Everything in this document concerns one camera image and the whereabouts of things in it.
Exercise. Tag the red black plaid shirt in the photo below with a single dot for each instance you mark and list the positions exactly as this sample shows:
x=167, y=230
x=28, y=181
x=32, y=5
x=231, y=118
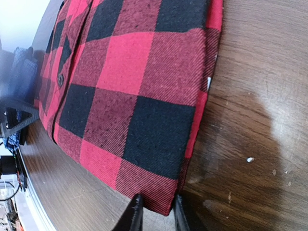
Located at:
x=123, y=88

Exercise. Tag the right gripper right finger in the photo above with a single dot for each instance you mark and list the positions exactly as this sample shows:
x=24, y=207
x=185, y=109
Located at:
x=181, y=213

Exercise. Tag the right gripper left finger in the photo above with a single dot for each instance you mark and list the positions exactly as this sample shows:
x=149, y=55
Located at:
x=132, y=217

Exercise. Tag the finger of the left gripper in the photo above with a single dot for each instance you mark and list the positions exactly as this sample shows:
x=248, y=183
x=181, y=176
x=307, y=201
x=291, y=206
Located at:
x=15, y=115

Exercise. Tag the blue checked shirt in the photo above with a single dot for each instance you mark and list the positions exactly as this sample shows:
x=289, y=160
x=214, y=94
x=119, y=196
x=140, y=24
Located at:
x=18, y=73

